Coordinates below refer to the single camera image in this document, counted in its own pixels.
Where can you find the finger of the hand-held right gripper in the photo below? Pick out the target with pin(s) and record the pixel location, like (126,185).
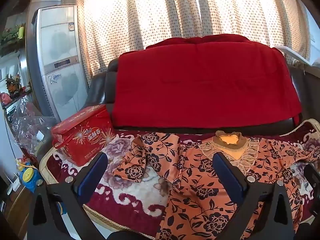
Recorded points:
(312,176)

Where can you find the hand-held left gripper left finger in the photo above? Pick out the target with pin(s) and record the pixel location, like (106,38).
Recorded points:
(91,180)

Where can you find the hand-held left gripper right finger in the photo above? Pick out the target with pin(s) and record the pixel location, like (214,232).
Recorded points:
(228,180)

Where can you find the orange floral shirt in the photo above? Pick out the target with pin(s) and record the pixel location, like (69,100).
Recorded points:
(200,195)

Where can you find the floral plush blanket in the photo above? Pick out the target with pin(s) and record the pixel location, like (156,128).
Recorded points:
(130,195)

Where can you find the red tin box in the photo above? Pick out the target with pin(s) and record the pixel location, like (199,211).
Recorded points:
(82,135)

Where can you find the blue toy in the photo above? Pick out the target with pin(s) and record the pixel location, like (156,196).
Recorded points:
(30,176)

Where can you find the clear plastic wrap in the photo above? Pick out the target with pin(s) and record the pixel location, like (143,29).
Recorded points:
(30,127)

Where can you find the black leather sofa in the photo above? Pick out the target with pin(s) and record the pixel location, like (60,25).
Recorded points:
(105,85)

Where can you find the red blanket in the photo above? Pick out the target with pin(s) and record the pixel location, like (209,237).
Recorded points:
(200,85)

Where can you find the silver standing air conditioner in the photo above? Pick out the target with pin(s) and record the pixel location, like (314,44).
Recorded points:
(60,62)

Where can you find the orange artificial flowers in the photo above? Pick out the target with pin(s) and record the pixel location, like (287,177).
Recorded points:
(13,85)

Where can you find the white window ledge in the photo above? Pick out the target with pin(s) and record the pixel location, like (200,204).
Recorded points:
(292,53)

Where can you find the display shelf cabinet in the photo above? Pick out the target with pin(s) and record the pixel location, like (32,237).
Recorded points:
(15,62)

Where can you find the green artificial plant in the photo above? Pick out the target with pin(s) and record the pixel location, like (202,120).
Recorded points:
(11,36)

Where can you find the dotted white curtain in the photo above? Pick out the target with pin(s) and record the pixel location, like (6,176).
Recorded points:
(175,7)

